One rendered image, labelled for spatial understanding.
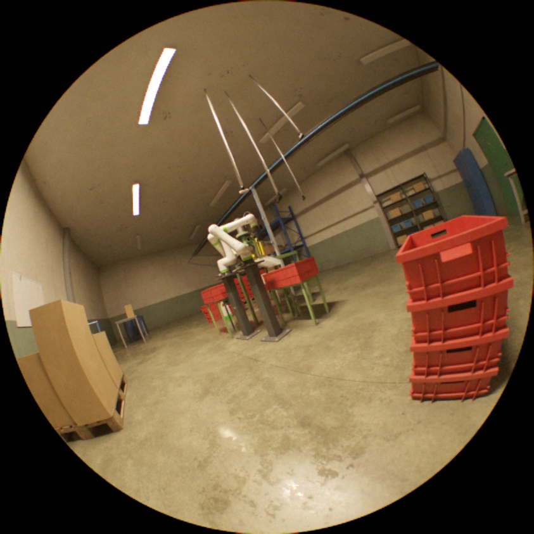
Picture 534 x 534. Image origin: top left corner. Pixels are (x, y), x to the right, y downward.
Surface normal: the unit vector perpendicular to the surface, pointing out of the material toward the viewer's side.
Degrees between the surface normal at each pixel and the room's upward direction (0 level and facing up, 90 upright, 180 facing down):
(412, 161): 90
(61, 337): 90
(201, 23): 180
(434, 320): 90
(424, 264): 90
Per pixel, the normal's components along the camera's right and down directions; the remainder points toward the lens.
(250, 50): 0.34, 0.94
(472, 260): -0.77, 0.26
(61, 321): 0.66, -0.27
